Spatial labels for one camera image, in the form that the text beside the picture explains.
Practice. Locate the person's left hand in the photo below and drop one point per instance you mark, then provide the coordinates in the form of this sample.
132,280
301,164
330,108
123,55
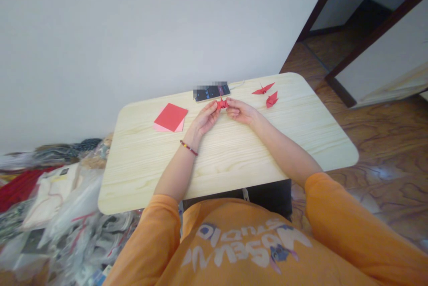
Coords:
204,118

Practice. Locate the person's right hand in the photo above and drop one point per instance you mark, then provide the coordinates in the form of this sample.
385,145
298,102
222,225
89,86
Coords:
242,113

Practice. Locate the red origami paper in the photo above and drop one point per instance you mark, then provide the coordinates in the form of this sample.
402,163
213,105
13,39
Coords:
222,104

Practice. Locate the black smartphone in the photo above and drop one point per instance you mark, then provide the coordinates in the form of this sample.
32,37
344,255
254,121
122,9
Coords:
212,93

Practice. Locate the red paper crane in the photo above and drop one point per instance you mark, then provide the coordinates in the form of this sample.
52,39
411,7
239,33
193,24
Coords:
272,100
263,88

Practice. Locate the stack of red paper squares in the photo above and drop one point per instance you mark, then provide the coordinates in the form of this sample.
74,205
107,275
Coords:
170,118

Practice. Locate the light wooden table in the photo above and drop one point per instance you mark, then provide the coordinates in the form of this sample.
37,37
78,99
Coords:
227,145

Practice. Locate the person's body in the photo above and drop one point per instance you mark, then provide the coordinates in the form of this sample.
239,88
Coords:
254,246

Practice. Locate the pile of bagged clothes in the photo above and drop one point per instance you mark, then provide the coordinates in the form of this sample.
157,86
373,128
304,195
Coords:
50,212

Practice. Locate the dark wooden door frame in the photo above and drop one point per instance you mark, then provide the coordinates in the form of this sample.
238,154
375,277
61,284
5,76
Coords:
367,32

